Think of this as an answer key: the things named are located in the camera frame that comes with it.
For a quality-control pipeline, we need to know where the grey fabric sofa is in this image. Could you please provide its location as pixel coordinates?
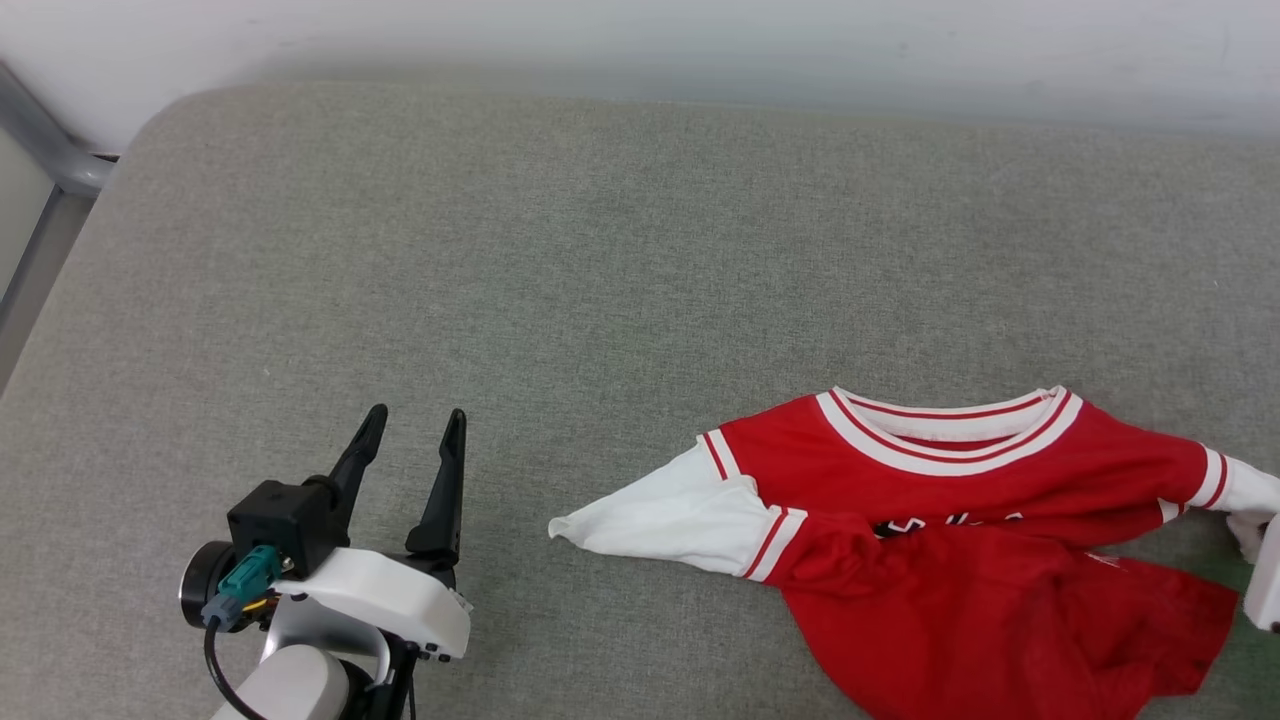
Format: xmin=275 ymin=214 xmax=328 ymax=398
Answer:
xmin=0 ymin=82 xmax=1280 ymax=720

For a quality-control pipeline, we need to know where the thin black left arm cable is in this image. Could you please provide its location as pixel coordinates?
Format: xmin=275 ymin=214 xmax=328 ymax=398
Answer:
xmin=203 ymin=618 xmax=271 ymax=720

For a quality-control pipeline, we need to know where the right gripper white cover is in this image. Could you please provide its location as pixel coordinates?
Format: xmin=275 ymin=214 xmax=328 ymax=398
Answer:
xmin=1243 ymin=515 xmax=1280 ymax=633

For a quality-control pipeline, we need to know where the red white jersey shirt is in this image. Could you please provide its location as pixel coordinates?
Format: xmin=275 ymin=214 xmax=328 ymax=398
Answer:
xmin=548 ymin=385 xmax=1280 ymax=720

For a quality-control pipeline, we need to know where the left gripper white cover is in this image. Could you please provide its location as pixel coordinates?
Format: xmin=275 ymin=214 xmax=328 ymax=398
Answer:
xmin=178 ymin=404 xmax=473 ymax=663

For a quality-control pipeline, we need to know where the teal cable connector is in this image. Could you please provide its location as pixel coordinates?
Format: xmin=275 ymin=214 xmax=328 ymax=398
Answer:
xmin=200 ymin=545 xmax=284 ymax=633

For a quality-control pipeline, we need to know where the grey metal frame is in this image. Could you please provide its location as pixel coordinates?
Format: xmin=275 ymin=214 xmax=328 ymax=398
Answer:
xmin=0 ymin=62 xmax=119 ymax=386

